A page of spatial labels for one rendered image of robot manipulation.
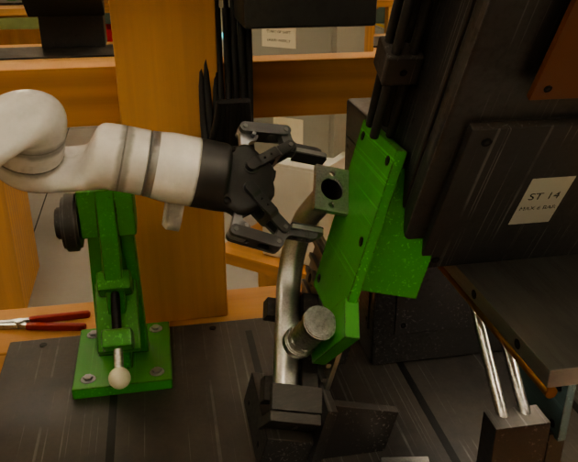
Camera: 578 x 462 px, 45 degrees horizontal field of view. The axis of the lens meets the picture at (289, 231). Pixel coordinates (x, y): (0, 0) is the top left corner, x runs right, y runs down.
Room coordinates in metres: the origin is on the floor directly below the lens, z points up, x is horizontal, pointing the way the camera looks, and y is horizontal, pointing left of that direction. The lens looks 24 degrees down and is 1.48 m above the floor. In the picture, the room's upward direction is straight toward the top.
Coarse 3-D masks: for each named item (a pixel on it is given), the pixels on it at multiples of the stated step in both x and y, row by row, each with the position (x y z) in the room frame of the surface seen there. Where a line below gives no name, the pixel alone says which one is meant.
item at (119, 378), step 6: (120, 348) 0.75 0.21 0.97; (114, 354) 0.74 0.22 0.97; (120, 354) 0.74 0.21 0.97; (114, 360) 0.74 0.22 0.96; (120, 360) 0.74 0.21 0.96; (114, 366) 0.74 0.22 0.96; (120, 366) 0.73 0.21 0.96; (114, 372) 0.72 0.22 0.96; (120, 372) 0.72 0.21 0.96; (126, 372) 0.73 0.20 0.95; (108, 378) 0.72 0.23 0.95; (114, 378) 0.72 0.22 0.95; (120, 378) 0.72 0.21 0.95; (126, 378) 0.72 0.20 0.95; (114, 384) 0.71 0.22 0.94; (120, 384) 0.71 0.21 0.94; (126, 384) 0.72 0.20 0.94
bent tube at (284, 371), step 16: (320, 176) 0.73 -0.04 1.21; (336, 176) 0.73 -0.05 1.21; (320, 192) 0.71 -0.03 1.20; (336, 192) 0.74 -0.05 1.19; (304, 208) 0.75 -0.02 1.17; (320, 208) 0.70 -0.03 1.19; (336, 208) 0.71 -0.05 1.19; (288, 240) 0.78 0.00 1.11; (288, 256) 0.77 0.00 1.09; (304, 256) 0.78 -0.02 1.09; (288, 272) 0.76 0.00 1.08; (288, 288) 0.75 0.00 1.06; (288, 304) 0.73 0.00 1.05; (288, 320) 0.72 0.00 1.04; (288, 368) 0.67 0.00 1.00
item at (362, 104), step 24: (360, 120) 0.92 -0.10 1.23; (432, 288) 0.83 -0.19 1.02; (360, 312) 0.87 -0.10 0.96; (384, 312) 0.82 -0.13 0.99; (408, 312) 0.82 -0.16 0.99; (432, 312) 0.83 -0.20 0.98; (456, 312) 0.83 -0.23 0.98; (360, 336) 0.87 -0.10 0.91; (384, 336) 0.82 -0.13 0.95; (408, 336) 0.83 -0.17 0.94; (432, 336) 0.83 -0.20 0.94; (456, 336) 0.84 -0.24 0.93; (384, 360) 0.82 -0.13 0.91; (408, 360) 0.83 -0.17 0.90
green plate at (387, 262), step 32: (352, 160) 0.74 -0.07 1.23; (384, 160) 0.66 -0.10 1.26; (352, 192) 0.71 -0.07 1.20; (384, 192) 0.64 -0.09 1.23; (352, 224) 0.69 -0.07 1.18; (384, 224) 0.65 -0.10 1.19; (352, 256) 0.66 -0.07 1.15; (384, 256) 0.65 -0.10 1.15; (416, 256) 0.66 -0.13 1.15; (320, 288) 0.72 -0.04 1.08; (352, 288) 0.63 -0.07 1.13; (384, 288) 0.65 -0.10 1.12; (416, 288) 0.66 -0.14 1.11
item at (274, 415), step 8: (264, 416) 0.63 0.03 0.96; (272, 416) 0.62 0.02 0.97; (280, 416) 0.62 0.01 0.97; (288, 416) 0.62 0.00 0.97; (296, 416) 0.62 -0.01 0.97; (304, 416) 0.63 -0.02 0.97; (312, 416) 0.63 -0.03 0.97; (320, 416) 0.63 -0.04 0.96; (264, 424) 0.63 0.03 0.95; (272, 424) 0.62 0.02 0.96; (280, 424) 0.62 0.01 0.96; (288, 424) 0.62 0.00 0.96; (296, 424) 0.62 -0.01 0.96; (304, 424) 0.62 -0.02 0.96; (312, 424) 0.62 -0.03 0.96; (320, 424) 0.62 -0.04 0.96
